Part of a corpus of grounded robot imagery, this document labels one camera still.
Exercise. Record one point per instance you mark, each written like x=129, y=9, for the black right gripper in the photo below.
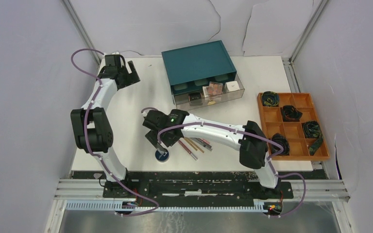
x=152, y=137

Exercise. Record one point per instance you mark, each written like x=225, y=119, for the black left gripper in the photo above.
x=132, y=78

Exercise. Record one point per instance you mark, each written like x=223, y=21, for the round blue tin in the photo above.
x=161, y=156

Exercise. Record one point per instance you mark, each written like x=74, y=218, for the clear acrylic drawer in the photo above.
x=180, y=91

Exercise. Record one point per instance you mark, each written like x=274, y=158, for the black square powder compact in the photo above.
x=195, y=99

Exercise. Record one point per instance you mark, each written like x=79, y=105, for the eyeshadow palette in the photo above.
x=215, y=88

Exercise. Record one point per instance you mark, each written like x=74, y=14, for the brown square blush compact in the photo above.
x=211, y=98

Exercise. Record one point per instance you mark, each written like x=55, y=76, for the white cube box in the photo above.
x=231, y=86

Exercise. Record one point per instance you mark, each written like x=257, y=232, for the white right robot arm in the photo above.
x=248, y=139

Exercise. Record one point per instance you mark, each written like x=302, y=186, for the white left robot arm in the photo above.
x=91, y=127

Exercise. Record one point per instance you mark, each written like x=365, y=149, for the grey makeup pencil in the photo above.
x=203, y=143

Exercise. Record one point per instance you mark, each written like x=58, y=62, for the red silver lip pencil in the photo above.
x=188, y=150

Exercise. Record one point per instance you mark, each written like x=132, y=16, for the gold pencil left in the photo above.
x=190, y=143

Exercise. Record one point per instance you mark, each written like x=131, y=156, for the gold pencil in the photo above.
x=197, y=146
x=190, y=143

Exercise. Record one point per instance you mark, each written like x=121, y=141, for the gold pencil right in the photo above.
x=197, y=146

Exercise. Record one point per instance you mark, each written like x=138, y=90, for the teal drawer organizer box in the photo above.
x=190, y=68

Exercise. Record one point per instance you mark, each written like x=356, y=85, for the rolled dark tie bottom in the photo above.
x=282, y=141

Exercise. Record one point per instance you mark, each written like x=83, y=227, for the rolled dark tie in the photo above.
x=270, y=99
x=312, y=130
x=282, y=141
x=290, y=114

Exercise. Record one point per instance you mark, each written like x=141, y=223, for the rolled dark tie top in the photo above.
x=270, y=99

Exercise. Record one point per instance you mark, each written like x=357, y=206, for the rolled dark tie middle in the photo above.
x=290, y=114

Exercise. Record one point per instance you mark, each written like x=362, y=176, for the orange compartment tray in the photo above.
x=272, y=122

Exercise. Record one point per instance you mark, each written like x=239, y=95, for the rolled dark tie right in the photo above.
x=312, y=130

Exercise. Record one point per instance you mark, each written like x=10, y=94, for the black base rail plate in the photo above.
x=189, y=189

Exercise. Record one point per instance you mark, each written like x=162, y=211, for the aluminium frame rail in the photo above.
x=77, y=23

